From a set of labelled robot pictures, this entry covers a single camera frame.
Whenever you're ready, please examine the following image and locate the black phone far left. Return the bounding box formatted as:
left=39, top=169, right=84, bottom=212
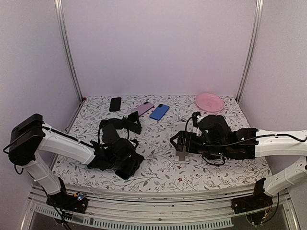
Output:
left=99, top=118, right=124, bottom=129

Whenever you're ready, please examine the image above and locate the aluminium frame post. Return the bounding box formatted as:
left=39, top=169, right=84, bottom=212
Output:
left=235, top=0, right=264, bottom=104
left=54, top=0, right=83, bottom=103

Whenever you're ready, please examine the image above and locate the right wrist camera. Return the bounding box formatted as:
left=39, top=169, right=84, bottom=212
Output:
left=191, top=112, right=203, bottom=137

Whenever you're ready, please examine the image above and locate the black cable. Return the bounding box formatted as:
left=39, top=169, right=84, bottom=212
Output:
left=97, top=117, right=132, bottom=147
left=184, top=115, right=303, bottom=167

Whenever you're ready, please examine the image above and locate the white flat folding stand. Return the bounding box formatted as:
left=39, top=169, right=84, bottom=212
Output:
left=173, top=113, right=190, bottom=133

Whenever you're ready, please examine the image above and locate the white grey folding stand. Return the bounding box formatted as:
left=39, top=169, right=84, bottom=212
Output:
left=174, top=150, right=189, bottom=163

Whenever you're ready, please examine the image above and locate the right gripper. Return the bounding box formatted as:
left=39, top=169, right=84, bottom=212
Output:
left=170, top=130, right=228, bottom=157

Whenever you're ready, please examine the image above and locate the pink phone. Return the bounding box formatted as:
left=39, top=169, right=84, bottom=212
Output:
left=131, top=102, right=154, bottom=116

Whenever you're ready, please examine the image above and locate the black phone blue edge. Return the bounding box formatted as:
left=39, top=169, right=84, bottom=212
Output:
left=115, top=168, right=137, bottom=180

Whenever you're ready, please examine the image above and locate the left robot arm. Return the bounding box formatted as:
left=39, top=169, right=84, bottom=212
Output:
left=3, top=114, right=144, bottom=208

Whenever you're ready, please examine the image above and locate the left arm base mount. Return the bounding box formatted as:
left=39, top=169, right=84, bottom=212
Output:
left=46, top=178, right=89, bottom=214

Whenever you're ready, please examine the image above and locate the right black cable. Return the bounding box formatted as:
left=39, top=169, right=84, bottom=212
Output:
left=184, top=115, right=303, bottom=167

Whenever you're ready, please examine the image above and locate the dark grey phone stand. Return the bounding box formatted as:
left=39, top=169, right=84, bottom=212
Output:
left=101, top=124, right=119, bottom=144

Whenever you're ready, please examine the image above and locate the left aluminium frame post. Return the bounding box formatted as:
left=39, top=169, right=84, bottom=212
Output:
left=54, top=0, right=83, bottom=103

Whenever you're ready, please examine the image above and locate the front aluminium rail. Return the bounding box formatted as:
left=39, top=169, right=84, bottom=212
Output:
left=21, top=186, right=300, bottom=230

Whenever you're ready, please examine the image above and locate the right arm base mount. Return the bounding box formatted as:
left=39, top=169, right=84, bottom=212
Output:
left=231, top=178, right=273, bottom=214

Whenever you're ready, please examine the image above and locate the right aluminium frame post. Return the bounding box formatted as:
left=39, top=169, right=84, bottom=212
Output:
left=235, top=0, right=264, bottom=104

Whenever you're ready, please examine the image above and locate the blue phone face down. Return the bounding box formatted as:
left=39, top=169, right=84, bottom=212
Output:
left=150, top=104, right=169, bottom=121

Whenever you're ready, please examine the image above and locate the floral patterned table mat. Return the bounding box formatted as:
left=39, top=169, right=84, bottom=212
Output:
left=52, top=95, right=271, bottom=192

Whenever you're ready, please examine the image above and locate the black folding phone stand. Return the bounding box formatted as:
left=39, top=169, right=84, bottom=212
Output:
left=121, top=111, right=142, bottom=135

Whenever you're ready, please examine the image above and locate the pink plastic plate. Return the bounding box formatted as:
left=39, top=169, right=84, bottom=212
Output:
left=195, top=93, right=224, bottom=113

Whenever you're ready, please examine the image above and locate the left black cable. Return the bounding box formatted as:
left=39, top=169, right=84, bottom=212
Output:
left=97, top=117, right=132, bottom=147

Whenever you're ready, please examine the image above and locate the small black phone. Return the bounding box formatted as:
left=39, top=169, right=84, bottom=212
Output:
left=109, top=97, right=121, bottom=112

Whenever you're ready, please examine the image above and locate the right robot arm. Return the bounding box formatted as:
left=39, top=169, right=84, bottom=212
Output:
left=170, top=112, right=307, bottom=209

